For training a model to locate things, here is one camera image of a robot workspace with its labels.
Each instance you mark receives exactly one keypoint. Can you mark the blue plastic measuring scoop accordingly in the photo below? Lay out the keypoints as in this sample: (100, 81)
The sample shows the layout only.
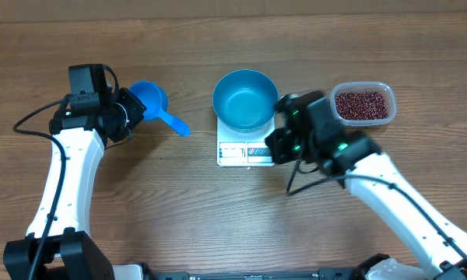
(155, 100)

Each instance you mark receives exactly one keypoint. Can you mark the clear plastic container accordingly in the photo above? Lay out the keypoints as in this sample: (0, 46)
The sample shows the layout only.
(380, 87)

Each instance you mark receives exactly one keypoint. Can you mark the red adzuki beans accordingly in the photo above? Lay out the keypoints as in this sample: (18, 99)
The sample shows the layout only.
(361, 106)

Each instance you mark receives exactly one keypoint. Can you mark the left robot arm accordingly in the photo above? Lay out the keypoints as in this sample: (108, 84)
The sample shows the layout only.
(57, 244)

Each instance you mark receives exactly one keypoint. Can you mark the white digital kitchen scale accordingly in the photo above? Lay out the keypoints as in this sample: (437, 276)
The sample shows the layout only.
(243, 148)

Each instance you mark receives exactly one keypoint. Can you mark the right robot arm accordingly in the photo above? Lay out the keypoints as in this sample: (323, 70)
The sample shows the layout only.
(357, 163)

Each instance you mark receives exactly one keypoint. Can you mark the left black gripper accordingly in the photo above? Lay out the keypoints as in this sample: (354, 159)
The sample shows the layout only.
(137, 108)

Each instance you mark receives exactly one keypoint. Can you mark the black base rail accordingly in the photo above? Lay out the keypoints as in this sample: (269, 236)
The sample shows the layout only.
(253, 275)

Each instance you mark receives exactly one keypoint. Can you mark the blue metal bowl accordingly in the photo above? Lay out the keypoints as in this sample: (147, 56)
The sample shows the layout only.
(243, 99)

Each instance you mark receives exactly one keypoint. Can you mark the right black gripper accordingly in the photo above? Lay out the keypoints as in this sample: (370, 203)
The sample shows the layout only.
(280, 143)

